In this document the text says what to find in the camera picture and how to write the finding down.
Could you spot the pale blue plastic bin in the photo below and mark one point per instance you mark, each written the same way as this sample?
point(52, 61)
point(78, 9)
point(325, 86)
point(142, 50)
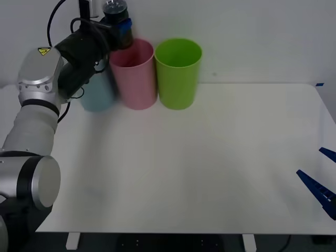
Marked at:
point(97, 94)

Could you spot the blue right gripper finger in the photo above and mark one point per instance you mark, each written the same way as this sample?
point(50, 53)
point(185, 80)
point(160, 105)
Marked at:
point(329, 153)
point(317, 189)

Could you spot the green plastic bin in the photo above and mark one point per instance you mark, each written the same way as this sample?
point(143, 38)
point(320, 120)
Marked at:
point(178, 84)

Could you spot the silver and black left arm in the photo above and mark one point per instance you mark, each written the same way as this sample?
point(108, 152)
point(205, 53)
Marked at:
point(36, 105)

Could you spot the white table leg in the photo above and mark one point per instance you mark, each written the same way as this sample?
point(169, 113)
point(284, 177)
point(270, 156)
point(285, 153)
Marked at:
point(249, 242)
point(72, 241)

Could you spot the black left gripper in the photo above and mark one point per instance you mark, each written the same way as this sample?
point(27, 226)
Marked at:
point(111, 34)

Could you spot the pink plastic bin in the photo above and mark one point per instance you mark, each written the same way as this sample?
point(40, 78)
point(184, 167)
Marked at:
point(137, 84)

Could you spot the dark bottle with black cap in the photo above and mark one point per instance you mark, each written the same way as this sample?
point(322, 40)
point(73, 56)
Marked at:
point(115, 10)

